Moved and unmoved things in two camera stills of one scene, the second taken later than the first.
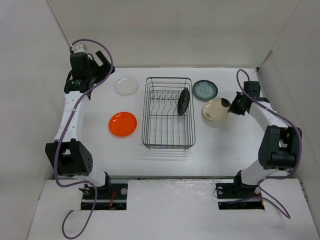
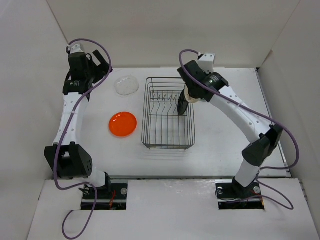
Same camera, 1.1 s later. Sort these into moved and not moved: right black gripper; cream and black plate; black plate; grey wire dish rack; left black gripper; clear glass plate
Moved: cream and black plate; right black gripper
Not moved: black plate; grey wire dish rack; clear glass plate; left black gripper
